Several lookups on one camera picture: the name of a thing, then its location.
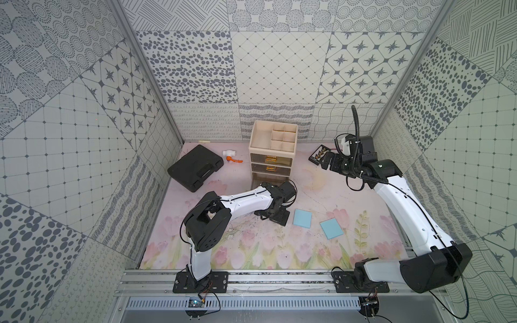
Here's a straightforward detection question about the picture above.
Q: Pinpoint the blue sticky note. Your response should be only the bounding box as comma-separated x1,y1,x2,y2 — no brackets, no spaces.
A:
320,218,344,240
293,209,312,229

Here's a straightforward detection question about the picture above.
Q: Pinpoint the beige drawer organizer cabinet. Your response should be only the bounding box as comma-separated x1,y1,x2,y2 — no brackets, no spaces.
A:
249,121,298,179

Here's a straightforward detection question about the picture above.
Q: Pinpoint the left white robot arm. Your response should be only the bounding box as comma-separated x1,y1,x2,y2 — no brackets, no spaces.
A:
180,180,298,282

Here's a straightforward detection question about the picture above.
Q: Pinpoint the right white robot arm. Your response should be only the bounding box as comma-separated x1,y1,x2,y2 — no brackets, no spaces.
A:
321,152,473,293

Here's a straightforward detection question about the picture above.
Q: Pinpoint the black flat case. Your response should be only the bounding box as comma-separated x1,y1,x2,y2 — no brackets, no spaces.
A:
168,145,223,192

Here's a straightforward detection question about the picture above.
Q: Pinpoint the small green circuit board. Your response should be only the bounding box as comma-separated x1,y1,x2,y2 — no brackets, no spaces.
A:
187,297,205,308

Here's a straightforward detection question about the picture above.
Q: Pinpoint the black battery holder with wires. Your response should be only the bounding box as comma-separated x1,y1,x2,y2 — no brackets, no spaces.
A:
308,145,331,166

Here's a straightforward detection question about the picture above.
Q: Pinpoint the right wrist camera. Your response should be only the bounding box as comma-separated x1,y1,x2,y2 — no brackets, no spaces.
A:
340,134,378,165

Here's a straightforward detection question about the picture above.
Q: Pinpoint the white valve orange handle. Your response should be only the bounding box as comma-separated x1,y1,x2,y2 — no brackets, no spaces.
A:
223,149,243,164

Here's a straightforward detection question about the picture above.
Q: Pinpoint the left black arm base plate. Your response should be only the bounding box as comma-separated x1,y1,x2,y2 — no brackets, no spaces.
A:
173,271,229,293

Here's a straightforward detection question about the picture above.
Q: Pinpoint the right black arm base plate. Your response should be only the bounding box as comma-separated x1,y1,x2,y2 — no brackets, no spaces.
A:
331,270,390,293

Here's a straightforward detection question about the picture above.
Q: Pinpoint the aluminium mounting rail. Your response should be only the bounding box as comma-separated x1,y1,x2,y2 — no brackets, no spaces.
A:
114,269,418,297

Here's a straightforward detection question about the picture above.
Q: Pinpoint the white slotted cable duct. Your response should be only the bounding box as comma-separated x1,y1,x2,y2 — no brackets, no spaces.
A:
126,296,361,311

